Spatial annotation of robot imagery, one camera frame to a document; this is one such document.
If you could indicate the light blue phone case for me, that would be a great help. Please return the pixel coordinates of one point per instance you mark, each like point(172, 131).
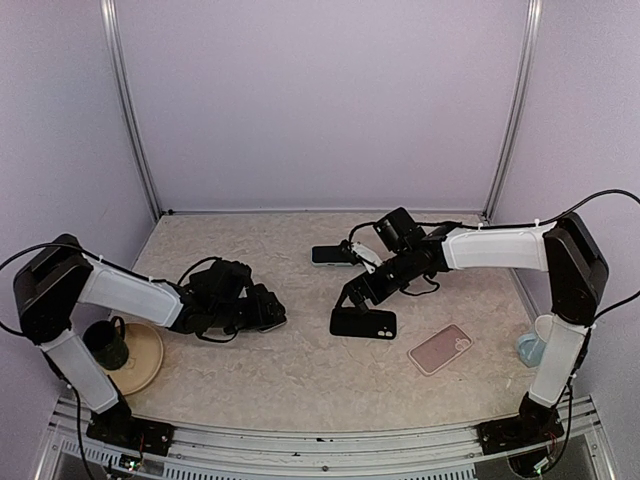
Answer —
point(330, 264)

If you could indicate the beige round plate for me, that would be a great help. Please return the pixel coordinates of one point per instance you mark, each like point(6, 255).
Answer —
point(146, 352)

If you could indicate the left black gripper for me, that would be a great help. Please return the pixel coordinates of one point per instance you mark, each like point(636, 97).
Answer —
point(270, 306)

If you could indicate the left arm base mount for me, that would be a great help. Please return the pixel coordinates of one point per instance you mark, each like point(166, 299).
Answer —
point(133, 433)

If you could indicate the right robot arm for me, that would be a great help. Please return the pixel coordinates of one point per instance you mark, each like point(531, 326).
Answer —
point(561, 246)

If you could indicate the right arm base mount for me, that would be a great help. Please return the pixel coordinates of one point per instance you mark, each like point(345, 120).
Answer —
point(511, 433)

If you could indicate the black phone silver edge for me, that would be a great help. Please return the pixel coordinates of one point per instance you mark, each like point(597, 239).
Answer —
point(277, 324)

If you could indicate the right aluminium frame post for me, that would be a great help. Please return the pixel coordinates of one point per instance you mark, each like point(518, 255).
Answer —
point(517, 107)

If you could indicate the pink phone case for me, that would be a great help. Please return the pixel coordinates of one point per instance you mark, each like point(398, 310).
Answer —
point(440, 349)

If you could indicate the dark green mug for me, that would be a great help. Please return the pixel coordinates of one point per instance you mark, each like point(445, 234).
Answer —
point(105, 341)

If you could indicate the front aluminium rail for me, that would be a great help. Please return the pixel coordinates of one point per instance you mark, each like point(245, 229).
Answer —
point(197, 452)

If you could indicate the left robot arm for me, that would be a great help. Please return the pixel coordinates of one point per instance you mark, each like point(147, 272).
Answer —
point(214, 300)

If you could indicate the black phone case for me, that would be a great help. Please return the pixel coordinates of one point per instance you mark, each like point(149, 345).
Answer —
point(373, 324)

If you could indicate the aluminium frame post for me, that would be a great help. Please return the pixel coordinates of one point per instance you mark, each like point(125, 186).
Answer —
point(109, 16)
point(517, 107)

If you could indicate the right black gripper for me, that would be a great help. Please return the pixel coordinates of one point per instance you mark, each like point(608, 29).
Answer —
point(353, 288)

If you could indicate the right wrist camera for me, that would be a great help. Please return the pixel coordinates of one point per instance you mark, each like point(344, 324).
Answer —
point(357, 253)

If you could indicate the left aluminium frame post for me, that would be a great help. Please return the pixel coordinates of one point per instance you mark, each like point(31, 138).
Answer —
point(109, 16)

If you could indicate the light blue mug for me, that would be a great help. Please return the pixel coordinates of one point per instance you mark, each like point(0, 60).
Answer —
point(531, 346)

